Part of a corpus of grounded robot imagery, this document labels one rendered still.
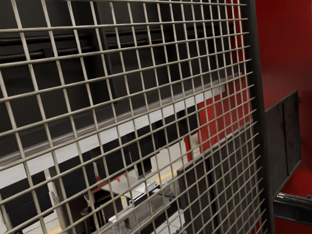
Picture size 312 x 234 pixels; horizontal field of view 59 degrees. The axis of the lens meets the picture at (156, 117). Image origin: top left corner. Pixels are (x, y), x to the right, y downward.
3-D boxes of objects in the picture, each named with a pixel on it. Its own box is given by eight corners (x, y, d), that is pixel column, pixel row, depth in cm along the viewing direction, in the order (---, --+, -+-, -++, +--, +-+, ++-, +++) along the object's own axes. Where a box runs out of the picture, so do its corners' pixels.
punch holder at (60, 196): (87, 183, 121) (78, 147, 118) (99, 187, 116) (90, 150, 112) (55, 199, 111) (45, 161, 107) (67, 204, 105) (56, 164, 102)
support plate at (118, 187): (124, 175, 169) (124, 174, 169) (157, 183, 151) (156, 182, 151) (101, 189, 156) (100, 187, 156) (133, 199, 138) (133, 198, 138)
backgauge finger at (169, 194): (161, 187, 146) (160, 179, 145) (204, 198, 129) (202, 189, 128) (146, 198, 138) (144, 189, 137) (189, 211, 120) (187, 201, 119)
